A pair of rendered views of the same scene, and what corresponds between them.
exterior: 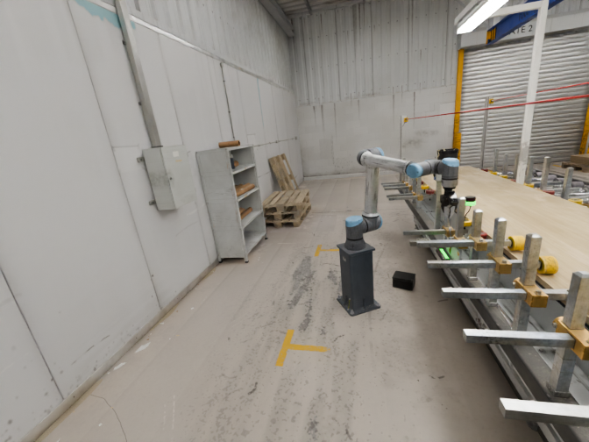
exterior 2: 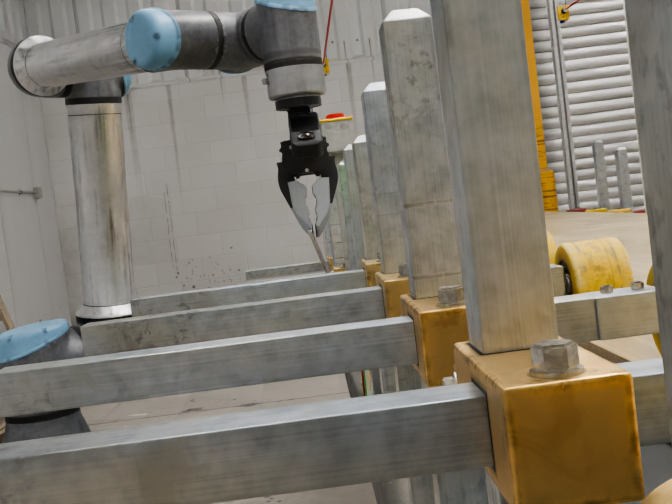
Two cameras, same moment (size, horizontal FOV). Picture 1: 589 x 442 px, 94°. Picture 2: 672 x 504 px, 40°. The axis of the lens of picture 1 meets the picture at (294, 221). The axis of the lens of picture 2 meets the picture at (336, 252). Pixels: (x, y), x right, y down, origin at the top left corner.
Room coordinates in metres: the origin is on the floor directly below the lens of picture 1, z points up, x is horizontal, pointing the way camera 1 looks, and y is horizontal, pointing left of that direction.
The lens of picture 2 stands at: (0.30, -0.63, 1.05)
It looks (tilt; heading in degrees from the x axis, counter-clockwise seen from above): 3 degrees down; 344
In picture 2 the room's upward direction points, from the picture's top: 7 degrees counter-clockwise
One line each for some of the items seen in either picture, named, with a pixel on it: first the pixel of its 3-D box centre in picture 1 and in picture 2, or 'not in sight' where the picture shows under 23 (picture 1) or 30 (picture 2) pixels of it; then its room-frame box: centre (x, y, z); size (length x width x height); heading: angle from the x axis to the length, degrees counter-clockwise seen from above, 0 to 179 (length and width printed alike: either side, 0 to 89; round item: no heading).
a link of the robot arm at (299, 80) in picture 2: (449, 182); (294, 85); (1.67, -0.98, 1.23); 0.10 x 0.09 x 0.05; 76
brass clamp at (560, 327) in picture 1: (576, 337); (530, 406); (0.67, -0.81, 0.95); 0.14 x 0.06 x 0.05; 166
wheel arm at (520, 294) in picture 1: (512, 293); (358, 343); (0.91, -0.81, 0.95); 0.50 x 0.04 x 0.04; 76
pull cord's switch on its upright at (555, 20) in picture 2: (486, 139); (571, 126); (3.88, -2.76, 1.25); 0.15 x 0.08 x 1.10; 166
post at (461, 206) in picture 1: (459, 232); (372, 297); (1.66, -1.06, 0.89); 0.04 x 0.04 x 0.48; 76
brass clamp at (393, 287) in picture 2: (498, 262); (406, 297); (1.15, -0.94, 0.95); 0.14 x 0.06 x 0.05; 166
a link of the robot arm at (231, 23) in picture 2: (432, 167); (240, 40); (1.77, -0.93, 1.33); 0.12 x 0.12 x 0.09; 24
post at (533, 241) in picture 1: (525, 289); (441, 335); (0.93, -0.88, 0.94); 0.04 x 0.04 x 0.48; 76
